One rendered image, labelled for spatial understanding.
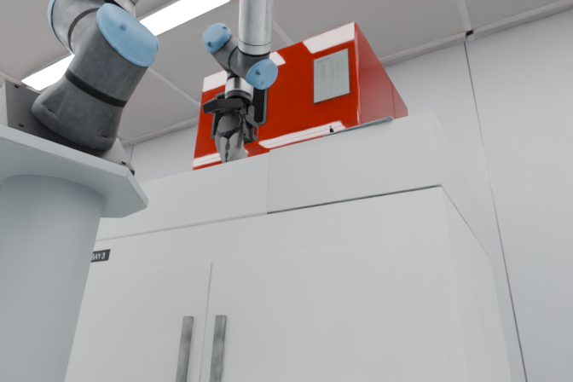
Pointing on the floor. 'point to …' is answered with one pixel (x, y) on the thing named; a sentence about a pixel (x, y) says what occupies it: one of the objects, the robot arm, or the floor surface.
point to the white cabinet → (297, 299)
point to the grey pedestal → (50, 246)
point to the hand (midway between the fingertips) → (227, 163)
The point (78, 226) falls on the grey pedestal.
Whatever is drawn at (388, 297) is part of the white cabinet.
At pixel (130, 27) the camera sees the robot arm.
